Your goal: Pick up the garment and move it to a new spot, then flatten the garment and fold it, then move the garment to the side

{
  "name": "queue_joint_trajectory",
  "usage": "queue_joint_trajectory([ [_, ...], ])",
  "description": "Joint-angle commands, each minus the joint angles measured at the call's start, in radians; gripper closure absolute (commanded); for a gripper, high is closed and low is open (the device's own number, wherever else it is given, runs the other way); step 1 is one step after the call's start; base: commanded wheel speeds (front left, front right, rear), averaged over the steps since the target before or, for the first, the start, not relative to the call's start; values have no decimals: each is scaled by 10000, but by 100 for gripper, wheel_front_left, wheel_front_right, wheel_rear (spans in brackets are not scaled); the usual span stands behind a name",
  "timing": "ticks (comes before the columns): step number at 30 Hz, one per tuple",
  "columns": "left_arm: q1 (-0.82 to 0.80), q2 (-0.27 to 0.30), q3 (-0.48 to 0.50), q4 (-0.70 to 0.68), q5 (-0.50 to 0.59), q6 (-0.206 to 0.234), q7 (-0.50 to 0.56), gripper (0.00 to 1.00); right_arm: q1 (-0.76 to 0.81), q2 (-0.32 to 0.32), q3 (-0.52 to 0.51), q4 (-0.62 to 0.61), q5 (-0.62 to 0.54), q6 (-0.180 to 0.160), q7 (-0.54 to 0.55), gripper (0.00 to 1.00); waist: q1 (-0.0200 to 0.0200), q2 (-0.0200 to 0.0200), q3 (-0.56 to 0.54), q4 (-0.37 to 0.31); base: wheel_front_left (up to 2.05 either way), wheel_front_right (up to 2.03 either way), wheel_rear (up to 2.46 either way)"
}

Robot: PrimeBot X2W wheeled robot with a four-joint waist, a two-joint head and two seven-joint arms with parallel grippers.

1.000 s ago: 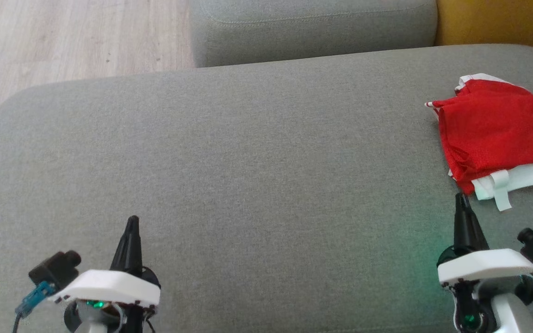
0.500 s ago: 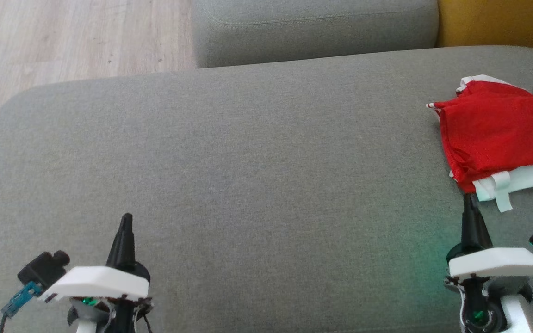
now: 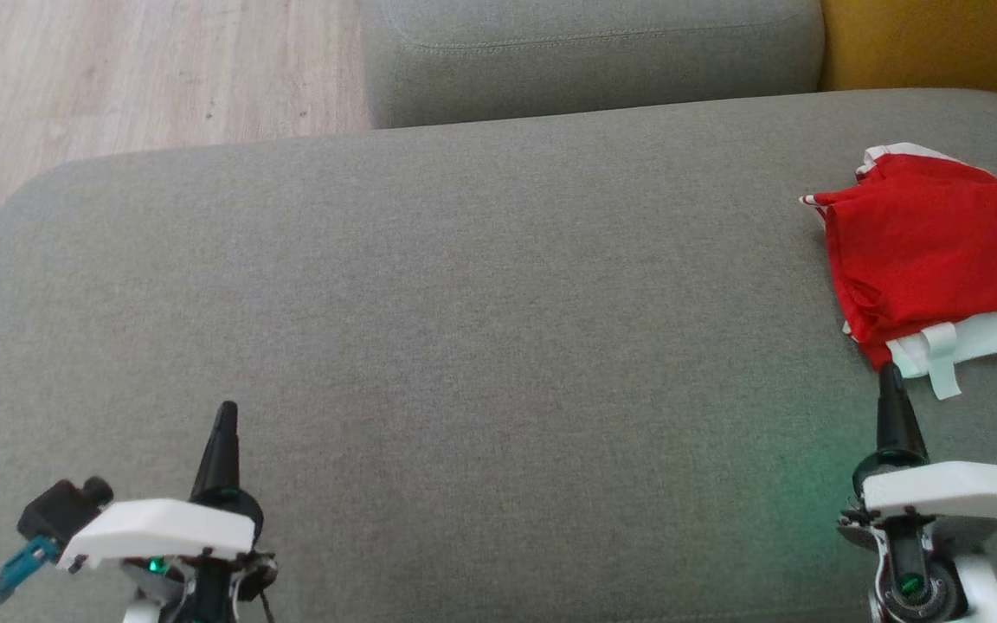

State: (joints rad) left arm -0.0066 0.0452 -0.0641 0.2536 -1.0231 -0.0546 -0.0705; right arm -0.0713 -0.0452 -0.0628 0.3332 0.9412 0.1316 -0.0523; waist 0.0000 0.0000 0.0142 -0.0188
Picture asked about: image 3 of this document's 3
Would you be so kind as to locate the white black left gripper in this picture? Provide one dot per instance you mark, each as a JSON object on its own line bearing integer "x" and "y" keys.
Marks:
{"x": 161, "y": 528}

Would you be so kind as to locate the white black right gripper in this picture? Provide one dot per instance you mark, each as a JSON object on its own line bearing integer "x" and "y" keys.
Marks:
{"x": 948, "y": 491}

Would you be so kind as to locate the red jersey with white sleeves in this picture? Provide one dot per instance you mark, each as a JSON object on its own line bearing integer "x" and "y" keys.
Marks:
{"x": 923, "y": 251}

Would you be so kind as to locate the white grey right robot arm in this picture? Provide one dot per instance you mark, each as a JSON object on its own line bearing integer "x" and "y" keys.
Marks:
{"x": 987, "y": 593}

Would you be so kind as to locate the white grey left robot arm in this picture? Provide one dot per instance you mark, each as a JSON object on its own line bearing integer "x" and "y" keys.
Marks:
{"x": 142, "y": 613}

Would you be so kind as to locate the large yellow sofa backrest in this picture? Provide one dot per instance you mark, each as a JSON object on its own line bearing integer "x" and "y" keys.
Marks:
{"x": 940, "y": 43}

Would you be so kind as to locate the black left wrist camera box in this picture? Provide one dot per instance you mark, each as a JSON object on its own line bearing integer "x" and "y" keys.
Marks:
{"x": 61, "y": 510}

